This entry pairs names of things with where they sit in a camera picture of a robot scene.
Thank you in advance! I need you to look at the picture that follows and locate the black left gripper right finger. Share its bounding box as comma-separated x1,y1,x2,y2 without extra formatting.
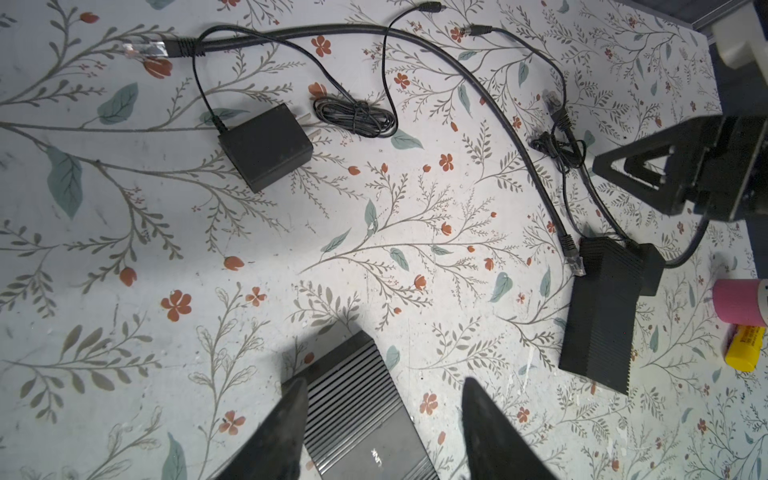
462,377,556,479

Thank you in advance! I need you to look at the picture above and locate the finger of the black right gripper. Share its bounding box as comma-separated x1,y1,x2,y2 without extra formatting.
593,119,702,216

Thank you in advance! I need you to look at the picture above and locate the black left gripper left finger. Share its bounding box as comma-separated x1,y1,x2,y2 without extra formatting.
217,378,308,480

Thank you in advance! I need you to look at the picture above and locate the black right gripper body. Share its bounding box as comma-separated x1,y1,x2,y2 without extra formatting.
677,115,767,222

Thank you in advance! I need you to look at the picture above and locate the black ethernet cable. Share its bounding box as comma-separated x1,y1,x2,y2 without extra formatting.
119,22,587,278

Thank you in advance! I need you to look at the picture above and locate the pink tape roll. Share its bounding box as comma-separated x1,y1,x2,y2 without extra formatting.
712,279,767,327

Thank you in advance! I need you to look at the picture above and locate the yellow marker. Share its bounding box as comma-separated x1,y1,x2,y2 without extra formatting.
725,325,766,373

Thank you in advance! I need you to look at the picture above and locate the black power adapter with cord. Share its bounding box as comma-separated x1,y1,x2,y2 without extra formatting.
190,1,446,194

